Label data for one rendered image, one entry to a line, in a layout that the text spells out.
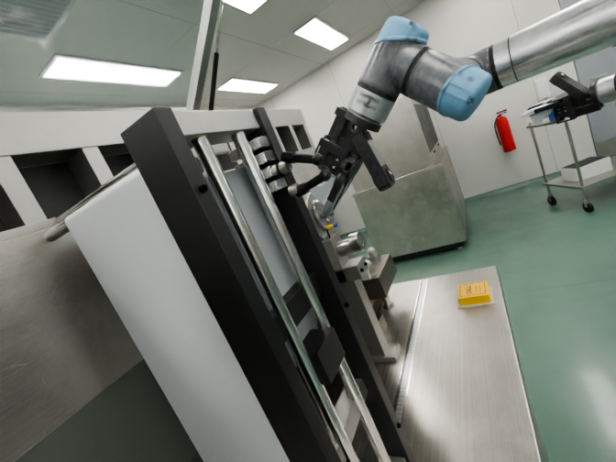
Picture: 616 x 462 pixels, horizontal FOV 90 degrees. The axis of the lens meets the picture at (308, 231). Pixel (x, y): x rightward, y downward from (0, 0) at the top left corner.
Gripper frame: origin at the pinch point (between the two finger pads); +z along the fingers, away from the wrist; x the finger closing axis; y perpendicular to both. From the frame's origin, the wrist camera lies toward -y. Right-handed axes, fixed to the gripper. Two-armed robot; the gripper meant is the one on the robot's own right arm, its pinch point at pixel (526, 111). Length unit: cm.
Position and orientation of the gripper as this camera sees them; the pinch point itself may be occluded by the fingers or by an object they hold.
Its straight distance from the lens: 145.8
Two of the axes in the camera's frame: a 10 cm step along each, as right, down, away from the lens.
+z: -4.9, 0.5, 8.7
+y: 4.9, 8.4, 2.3
